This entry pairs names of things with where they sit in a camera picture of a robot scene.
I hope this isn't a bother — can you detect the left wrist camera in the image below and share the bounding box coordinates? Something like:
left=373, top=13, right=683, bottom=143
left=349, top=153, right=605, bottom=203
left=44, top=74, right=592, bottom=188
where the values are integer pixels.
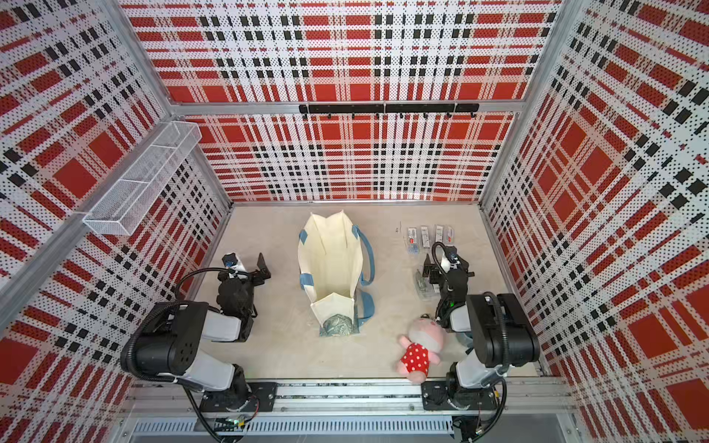
left=222, top=253, right=247, bottom=272

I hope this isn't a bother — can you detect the black wall hook rail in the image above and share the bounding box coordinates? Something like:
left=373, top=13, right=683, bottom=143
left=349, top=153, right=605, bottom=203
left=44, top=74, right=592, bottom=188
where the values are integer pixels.
left=298, top=103, right=480, bottom=118

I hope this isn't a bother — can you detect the pink plush toy red dress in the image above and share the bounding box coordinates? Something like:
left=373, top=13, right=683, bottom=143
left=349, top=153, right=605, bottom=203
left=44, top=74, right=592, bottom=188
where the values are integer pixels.
left=396, top=315, right=447, bottom=385

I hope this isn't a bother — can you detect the teal ceramic cup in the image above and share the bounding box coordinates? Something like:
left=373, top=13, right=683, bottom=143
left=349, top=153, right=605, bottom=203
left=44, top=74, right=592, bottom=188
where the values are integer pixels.
left=456, top=332, right=475, bottom=349

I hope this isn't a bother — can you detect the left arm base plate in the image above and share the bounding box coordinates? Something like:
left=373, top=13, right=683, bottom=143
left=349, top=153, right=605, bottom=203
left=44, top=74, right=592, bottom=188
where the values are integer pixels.
left=199, top=382, right=278, bottom=413

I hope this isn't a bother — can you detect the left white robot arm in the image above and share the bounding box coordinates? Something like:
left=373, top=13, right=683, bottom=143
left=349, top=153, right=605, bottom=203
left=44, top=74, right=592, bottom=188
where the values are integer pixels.
left=120, top=253, right=276, bottom=413

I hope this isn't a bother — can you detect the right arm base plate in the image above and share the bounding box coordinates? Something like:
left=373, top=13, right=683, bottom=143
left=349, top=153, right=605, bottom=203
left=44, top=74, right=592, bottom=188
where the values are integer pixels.
left=420, top=381, right=498, bottom=412

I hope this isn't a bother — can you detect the white wire mesh basket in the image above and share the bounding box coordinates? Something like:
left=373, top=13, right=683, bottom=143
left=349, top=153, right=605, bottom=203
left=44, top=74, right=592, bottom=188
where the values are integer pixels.
left=83, top=121, right=201, bottom=236

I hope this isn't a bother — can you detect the cream canvas tote bag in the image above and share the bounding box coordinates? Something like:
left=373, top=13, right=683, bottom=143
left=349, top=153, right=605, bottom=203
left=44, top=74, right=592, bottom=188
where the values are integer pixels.
left=297, top=212, right=376, bottom=337

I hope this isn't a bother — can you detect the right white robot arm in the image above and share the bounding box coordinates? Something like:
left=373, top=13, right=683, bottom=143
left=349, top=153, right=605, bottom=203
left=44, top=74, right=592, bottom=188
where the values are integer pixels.
left=422, top=242, right=541, bottom=412

